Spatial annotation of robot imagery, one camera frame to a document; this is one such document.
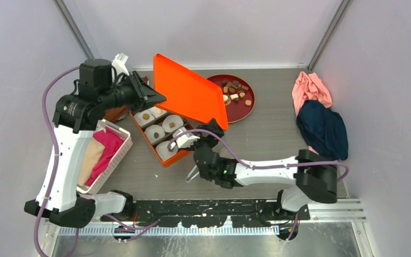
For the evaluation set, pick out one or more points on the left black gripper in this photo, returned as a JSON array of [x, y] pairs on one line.
[[143, 93]]

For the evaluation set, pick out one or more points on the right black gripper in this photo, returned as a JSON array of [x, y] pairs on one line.
[[213, 125]]

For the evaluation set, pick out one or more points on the orange box lid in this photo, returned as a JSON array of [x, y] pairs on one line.
[[187, 93]]

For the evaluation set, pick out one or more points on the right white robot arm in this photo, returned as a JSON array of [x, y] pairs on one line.
[[308, 176]]

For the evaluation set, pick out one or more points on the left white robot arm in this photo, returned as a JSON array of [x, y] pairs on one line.
[[98, 89]]

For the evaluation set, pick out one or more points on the white paper cup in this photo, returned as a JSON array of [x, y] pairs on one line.
[[150, 130], [179, 122], [166, 150], [143, 118], [157, 112]]

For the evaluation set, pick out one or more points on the orange compartment box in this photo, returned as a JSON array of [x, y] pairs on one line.
[[168, 136]]

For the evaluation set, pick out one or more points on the red round plate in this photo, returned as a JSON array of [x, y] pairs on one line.
[[235, 92]]

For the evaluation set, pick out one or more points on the brown cloth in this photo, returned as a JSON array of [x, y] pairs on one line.
[[116, 114]]

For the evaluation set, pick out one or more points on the magenta cloth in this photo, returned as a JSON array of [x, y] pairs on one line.
[[111, 142]]

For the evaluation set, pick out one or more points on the beige cloth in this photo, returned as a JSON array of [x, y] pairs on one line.
[[91, 157]]

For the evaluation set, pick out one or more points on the pink cloth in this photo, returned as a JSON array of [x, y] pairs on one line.
[[309, 87]]

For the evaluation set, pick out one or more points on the white plastic basket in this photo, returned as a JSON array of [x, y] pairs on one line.
[[114, 161]]

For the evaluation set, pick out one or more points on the navy blue cloth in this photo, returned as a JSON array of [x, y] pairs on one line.
[[323, 130]]

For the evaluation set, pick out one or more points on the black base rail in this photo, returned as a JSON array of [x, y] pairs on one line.
[[242, 213]]

